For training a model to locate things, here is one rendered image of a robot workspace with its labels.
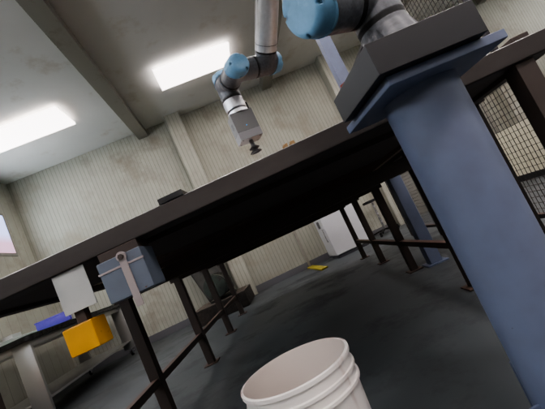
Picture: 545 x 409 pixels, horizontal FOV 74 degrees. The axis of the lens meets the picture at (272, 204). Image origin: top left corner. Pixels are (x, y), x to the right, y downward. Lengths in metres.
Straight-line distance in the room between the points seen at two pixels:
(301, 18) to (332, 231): 5.69
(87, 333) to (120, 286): 0.15
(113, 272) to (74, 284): 0.13
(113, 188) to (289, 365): 6.71
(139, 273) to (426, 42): 0.90
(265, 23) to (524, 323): 1.06
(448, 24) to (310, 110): 7.02
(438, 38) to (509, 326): 0.58
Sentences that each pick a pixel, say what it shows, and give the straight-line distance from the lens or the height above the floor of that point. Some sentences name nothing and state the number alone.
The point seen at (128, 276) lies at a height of 0.76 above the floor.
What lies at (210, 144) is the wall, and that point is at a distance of 7.45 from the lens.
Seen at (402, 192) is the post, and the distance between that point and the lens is 3.16.
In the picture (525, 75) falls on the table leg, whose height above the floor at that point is 0.81.
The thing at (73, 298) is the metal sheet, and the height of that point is 0.77.
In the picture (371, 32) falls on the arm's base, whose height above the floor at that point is 1.01.
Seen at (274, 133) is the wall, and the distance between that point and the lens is 7.52.
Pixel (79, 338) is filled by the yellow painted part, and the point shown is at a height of 0.66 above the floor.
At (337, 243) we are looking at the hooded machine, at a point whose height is 0.25.
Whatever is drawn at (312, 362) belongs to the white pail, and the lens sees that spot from 1.17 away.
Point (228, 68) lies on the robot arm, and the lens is 1.27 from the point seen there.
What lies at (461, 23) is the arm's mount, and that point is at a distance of 0.84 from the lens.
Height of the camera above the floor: 0.67
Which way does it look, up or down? 6 degrees up
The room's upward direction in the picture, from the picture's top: 25 degrees counter-clockwise
